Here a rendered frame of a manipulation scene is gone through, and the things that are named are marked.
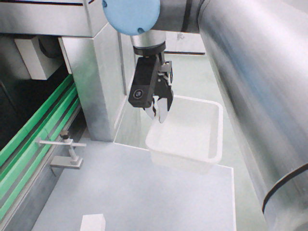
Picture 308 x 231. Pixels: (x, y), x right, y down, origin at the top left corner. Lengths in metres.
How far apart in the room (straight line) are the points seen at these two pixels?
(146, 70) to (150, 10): 0.18
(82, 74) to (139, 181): 0.46
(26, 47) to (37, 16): 0.26
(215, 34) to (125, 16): 0.14
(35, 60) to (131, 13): 0.76
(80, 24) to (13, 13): 0.20
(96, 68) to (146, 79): 0.36
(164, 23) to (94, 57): 0.46
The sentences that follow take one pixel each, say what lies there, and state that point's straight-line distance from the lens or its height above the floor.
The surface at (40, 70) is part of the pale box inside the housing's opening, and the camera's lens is 1.03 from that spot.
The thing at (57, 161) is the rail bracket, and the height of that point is 0.86.
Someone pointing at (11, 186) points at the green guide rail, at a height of 0.93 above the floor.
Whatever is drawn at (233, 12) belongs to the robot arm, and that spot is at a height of 1.42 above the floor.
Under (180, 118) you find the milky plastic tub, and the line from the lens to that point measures 0.64.
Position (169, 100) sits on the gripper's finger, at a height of 1.18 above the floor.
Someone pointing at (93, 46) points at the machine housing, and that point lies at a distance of 0.73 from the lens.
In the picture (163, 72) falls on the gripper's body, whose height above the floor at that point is 1.25.
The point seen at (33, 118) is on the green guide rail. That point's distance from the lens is 0.90.
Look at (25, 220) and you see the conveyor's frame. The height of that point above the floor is 0.81.
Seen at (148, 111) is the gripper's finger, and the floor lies 1.14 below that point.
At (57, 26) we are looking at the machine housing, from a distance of 0.75.
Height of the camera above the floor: 1.47
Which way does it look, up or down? 40 degrees down
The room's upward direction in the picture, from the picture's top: straight up
